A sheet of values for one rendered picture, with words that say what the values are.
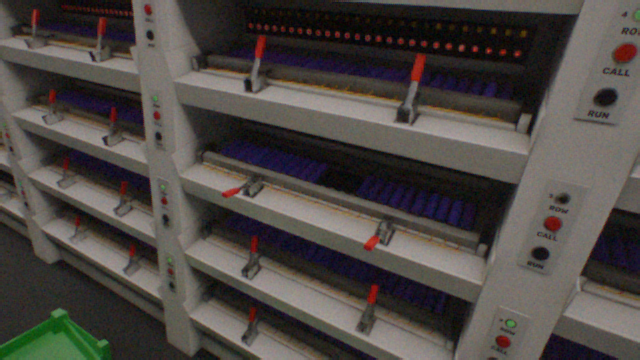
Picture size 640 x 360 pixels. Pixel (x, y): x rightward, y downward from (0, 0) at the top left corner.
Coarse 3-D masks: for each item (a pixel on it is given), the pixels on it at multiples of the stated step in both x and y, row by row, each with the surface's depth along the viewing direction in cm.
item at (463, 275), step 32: (224, 128) 81; (256, 128) 81; (192, 160) 75; (384, 160) 68; (192, 192) 74; (288, 224) 63; (320, 224) 59; (352, 224) 59; (480, 224) 58; (352, 256) 59; (384, 256) 55; (416, 256) 53; (448, 256) 53; (480, 256) 52; (448, 288) 52; (480, 288) 49
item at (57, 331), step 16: (48, 320) 81; (64, 320) 82; (32, 336) 79; (48, 336) 82; (64, 336) 84; (0, 352) 74; (16, 352) 78; (32, 352) 79; (48, 352) 80; (64, 352) 81; (80, 352) 83
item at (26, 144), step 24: (0, 0) 93; (24, 0) 97; (48, 0) 102; (0, 72) 97; (24, 72) 101; (48, 72) 106; (0, 96) 101; (0, 120) 106; (24, 144) 106; (48, 144) 112; (48, 240) 120
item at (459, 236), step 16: (208, 160) 74; (224, 160) 72; (272, 176) 67; (288, 176) 67; (288, 192) 65; (304, 192) 65; (320, 192) 63; (336, 192) 62; (352, 208) 61; (368, 208) 59; (384, 208) 58; (400, 224) 57; (416, 224) 56; (432, 224) 55; (448, 240) 54; (464, 240) 53
